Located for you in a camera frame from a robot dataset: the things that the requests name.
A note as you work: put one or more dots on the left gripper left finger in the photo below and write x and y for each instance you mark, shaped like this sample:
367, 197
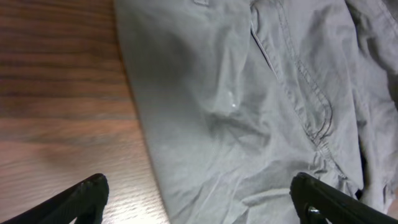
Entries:
82, 203

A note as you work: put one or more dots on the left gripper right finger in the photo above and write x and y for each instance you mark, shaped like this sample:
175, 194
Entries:
317, 202

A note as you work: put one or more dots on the grey shorts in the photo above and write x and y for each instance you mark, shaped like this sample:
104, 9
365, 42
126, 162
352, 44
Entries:
235, 97

